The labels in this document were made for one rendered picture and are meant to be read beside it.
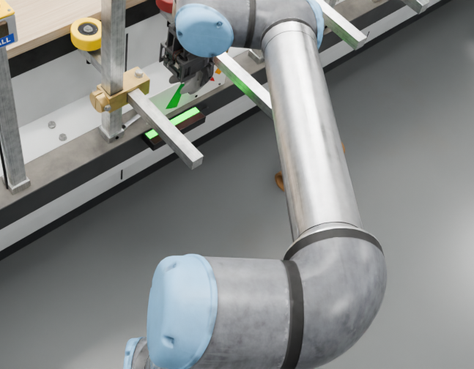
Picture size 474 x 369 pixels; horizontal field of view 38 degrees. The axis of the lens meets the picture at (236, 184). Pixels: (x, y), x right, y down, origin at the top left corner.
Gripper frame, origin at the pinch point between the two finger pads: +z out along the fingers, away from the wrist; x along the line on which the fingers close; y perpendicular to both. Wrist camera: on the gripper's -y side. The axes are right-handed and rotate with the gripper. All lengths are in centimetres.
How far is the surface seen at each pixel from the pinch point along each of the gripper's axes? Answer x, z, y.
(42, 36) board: -36.3, 7.5, 13.5
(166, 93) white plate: -14.2, 18.8, -6.2
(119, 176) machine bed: -36, 83, -10
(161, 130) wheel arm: -1.7, 12.0, 6.1
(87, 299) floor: -12, 97, 20
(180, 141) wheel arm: 3.4, 11.5, 4.9
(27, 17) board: -43.0, 7.4, 13.0
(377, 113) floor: -7, 97, -122
